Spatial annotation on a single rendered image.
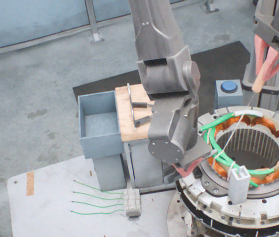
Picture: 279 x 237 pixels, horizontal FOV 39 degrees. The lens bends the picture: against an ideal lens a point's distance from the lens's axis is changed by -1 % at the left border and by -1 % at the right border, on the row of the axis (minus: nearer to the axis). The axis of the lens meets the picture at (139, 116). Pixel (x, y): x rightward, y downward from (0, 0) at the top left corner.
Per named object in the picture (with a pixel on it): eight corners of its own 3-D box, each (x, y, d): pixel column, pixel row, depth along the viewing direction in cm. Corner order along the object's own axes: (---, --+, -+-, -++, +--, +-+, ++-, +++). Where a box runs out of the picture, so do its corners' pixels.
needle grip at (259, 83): (255, 93, 75) (268, 65, 72) (249, 88, 77) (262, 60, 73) (261, 92, 76) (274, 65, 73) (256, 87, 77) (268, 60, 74)
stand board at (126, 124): (122, 141, 104) (121, 136, 103) (116, 93, 118) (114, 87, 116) (197, 130, 105) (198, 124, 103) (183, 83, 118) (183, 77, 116)
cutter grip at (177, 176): (169, 184, 79) (169, 179, 78) (167, 181, 79) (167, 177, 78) (186, 175, 80) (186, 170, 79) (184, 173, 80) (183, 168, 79)
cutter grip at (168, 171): (164, 177, 80) (163, 172, 79) (162, 175, 81) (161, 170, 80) (180, 168, 81) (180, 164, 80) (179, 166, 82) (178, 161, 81)
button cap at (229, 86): (236, 91, 115) (237, 89, 114) (222, 92, 115) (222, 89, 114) (235, 82, 117) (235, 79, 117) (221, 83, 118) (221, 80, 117)
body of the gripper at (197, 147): (182, 172, 71) (182, 145, 65) (152, 135, 77) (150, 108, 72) (212, 155, 73) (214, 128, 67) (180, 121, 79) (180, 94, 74)
